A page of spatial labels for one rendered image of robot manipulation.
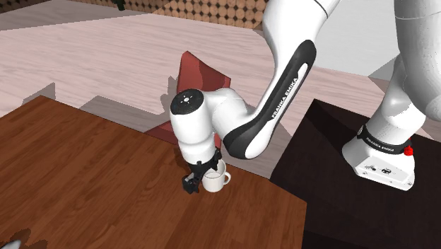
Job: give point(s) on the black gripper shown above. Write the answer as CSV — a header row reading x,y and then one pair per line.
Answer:
x,y
198,168

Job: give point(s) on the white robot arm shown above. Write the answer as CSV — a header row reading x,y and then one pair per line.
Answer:
x,y
289,44

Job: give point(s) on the white mug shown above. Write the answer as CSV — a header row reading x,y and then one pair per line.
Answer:
x,y
214,182

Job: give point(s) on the red chair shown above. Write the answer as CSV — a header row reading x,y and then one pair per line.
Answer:
x,y
198,74

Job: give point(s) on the brown wooden table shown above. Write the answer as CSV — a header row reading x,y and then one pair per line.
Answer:
x,y
89,179

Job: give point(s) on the dark robot stand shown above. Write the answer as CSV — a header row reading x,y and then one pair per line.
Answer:
x,y
330,213

